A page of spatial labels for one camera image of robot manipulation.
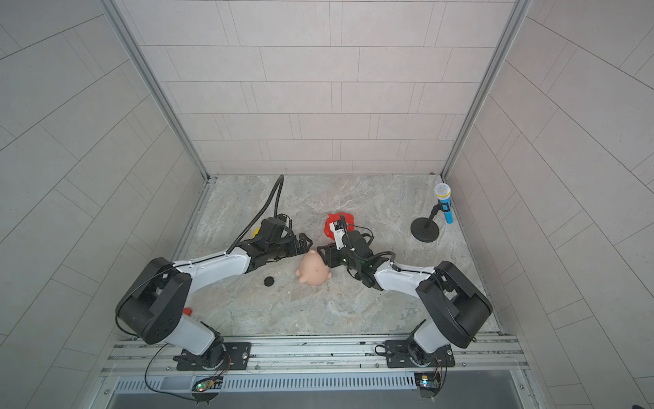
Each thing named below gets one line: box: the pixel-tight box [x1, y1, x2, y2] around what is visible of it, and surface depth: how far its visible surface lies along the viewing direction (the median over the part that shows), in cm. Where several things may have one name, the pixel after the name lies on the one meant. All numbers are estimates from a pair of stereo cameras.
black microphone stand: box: [410, 199, 450, 243], surface depth 99 cm
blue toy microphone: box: [434, 182, 454, 225], surface depth 82 cm
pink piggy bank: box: [294, 249, 333, 287], surface depth 82 cm
